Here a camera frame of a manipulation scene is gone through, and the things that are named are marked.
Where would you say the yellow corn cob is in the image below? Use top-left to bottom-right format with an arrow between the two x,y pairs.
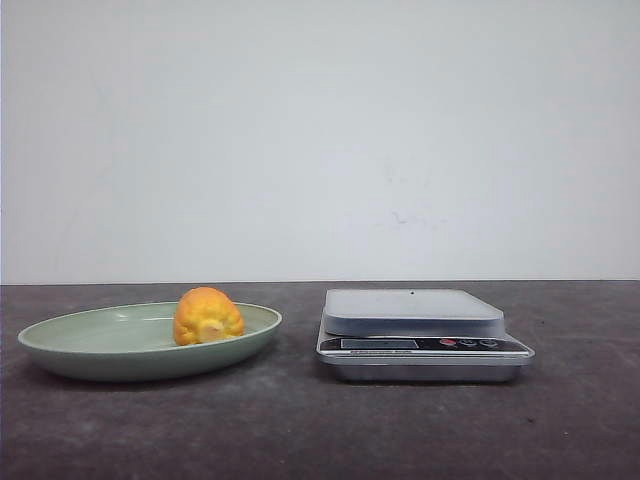
173,287 -> 245,346

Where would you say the pale green plate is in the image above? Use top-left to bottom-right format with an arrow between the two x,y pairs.
18,302 -> 282,382

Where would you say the silver digital kitchen scale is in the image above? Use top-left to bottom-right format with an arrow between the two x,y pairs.
316,288 -> 535,382

